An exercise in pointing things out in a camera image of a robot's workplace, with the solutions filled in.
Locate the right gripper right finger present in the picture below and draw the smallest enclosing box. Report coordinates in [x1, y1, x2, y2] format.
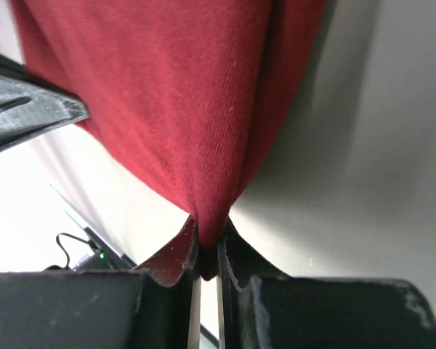
[217, 223, 436, 348]

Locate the dark red t-shirt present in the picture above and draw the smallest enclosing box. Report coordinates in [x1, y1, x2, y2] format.
[11, 1, 326, 279]

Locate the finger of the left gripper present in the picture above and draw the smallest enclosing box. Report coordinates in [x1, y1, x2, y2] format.
[0, 55, 89, 152]

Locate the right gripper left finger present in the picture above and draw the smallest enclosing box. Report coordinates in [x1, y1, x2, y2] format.
[0, 219, 201, 348]

